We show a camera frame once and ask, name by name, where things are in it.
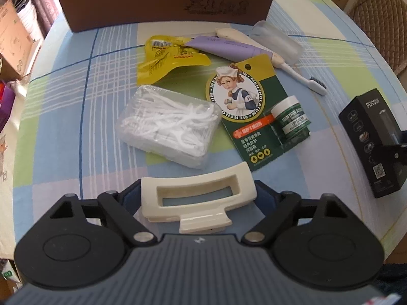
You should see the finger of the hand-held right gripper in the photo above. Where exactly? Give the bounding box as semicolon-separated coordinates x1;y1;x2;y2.
370;144;407;173

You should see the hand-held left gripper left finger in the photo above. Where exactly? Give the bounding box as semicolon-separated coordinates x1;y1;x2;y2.
48;179;157;247

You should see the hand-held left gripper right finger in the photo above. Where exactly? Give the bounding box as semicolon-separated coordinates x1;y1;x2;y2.
243;180;351;246

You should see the cream hair claw clip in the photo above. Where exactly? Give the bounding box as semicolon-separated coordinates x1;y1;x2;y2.
140;161;257;233

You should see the black product box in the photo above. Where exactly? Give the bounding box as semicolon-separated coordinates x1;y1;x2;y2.
338;96;407;199

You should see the green lip salve card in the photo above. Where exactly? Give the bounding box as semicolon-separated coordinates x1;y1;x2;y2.
205;54;310;173

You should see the yellow snack packet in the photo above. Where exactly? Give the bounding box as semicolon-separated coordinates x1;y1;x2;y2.
137;35;211;87

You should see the cream electric toothbrush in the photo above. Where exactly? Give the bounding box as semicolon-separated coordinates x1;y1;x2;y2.
215;27;328;96

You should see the brown cardboard box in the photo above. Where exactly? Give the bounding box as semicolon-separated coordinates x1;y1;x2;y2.
52;0;281;34

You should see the plaid cloth-covered desktop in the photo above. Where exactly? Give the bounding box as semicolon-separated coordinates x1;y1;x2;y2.
9;0;407;264

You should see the clear box of floss picks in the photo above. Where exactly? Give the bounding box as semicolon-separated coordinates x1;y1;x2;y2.
115;84;222;170

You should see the brown quilted chair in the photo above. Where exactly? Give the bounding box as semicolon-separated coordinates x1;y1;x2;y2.
348;0;407;74

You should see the purple tube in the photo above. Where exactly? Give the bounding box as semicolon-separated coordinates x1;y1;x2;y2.
187;36;265;62

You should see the clear plastic toothbrush cap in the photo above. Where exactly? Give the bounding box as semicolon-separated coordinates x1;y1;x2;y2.
251;20;303;65

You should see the purple bag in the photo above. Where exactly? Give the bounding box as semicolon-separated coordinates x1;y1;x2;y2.
0;81;17;131

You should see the orange cardboard box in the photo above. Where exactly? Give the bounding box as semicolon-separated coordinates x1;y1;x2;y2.
0;0;44;81

